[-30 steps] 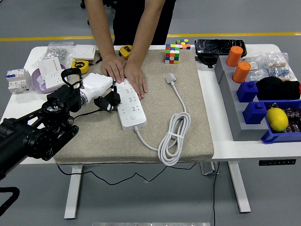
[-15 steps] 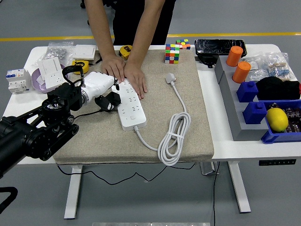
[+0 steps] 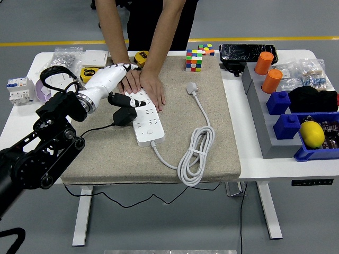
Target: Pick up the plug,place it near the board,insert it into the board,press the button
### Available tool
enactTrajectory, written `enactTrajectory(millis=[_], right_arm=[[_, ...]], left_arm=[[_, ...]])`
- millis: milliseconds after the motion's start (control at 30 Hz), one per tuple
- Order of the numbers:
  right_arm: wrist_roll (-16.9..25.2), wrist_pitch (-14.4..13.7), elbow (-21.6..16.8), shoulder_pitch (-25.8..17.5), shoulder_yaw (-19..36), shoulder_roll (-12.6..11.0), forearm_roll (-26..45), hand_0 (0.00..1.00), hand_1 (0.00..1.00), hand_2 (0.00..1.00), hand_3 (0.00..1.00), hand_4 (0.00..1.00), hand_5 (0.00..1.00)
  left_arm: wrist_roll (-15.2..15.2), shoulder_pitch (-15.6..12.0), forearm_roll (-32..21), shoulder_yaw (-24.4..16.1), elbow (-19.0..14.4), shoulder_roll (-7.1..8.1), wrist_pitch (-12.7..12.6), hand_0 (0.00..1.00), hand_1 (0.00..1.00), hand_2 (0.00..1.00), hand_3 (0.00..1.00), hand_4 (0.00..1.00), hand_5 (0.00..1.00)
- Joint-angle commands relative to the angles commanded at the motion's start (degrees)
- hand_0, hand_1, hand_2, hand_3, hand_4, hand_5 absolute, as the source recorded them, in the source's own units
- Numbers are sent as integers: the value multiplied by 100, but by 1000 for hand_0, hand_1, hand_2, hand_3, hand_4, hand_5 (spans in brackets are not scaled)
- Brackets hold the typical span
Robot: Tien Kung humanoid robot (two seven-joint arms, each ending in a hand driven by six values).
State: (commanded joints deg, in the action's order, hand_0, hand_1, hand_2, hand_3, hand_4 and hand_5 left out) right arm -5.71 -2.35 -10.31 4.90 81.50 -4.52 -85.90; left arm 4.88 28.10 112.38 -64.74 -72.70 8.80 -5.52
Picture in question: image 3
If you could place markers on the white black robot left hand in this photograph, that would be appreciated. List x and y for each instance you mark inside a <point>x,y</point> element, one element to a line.
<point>106,79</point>

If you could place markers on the person's left hand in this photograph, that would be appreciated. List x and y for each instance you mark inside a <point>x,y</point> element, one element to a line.
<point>153,87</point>

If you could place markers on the person's right hand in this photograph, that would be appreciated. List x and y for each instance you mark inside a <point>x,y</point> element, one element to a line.
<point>131,82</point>

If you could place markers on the black power adapter plug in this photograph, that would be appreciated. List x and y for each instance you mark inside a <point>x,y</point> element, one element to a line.
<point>124,116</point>

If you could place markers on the white power strip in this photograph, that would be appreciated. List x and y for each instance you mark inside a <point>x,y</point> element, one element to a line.
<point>148,124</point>

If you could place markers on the person's left forearm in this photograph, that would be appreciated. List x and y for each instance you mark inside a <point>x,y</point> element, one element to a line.
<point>165,34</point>

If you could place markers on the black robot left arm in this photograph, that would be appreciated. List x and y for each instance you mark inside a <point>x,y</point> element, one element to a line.
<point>39,164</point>

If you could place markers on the person's right forearm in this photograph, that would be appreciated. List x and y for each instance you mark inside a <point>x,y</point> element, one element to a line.
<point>114,31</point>

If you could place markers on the yellow tape measure black label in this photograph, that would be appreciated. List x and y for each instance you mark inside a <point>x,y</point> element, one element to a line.
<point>86,74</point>

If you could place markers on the grey-brown fabric mat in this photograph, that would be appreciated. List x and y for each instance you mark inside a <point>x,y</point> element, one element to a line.
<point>174,111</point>

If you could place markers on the clear bag of screws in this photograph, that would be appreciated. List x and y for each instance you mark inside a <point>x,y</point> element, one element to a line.
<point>64,56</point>

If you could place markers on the large colourful puzzle cube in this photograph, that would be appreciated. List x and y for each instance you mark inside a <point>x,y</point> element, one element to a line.
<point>194,60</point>

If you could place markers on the person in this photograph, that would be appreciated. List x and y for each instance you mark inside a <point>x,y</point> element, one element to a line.
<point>148,21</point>

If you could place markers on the small colourful puzzle cube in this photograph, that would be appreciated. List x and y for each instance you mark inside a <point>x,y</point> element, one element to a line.
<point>206,49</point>

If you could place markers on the purple bowl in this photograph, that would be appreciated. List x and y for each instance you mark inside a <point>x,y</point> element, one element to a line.
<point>39,92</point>

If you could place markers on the black plastic holder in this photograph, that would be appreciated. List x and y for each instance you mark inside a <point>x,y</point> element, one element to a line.
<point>233,67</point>

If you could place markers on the white circuit breaker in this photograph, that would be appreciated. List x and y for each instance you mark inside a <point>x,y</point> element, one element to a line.
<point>19,91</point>

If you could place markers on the black wrapped plastic tray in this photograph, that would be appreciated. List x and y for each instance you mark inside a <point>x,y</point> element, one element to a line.
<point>243,51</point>

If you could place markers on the orange cylinder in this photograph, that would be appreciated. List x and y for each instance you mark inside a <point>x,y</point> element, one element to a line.
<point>272,80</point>
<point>265,63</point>

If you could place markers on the grey stepped block base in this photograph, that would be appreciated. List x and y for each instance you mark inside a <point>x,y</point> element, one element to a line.
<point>265,127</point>

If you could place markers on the blue square block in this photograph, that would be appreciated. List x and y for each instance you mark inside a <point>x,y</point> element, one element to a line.
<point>278,101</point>
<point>287,127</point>

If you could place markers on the grey metal box under table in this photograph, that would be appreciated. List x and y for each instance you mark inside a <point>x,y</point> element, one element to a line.
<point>234,189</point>

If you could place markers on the clear bag of small parts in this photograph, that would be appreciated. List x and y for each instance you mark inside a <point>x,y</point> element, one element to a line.
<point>288,76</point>

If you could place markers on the white table leg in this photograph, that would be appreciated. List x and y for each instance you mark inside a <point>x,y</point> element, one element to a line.
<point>270,217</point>
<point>82,219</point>

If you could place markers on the black cloth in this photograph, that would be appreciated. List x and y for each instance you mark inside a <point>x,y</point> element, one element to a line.
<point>313,99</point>

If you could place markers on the clear bag of resistors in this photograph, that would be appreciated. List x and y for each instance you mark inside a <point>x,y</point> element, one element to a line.
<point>315,76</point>

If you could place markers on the yellow lemon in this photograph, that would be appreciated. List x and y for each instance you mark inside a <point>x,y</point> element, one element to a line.
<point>312,134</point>

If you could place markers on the blue plastic bin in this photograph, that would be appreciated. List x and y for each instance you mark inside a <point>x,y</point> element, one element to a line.
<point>310,154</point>

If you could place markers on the dark brown packaged parts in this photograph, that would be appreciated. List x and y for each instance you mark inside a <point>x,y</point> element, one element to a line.
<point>329,129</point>

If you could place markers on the black table control panel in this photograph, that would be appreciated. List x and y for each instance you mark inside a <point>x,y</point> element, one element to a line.
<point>312,182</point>

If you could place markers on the flat white wall switch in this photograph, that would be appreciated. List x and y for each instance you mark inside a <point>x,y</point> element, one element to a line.
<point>94,58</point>

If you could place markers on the white wall socket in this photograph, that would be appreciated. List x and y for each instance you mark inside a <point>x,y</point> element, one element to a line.
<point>62,85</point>

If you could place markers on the white wall switch with box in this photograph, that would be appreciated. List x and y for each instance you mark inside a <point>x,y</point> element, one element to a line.
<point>57,78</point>

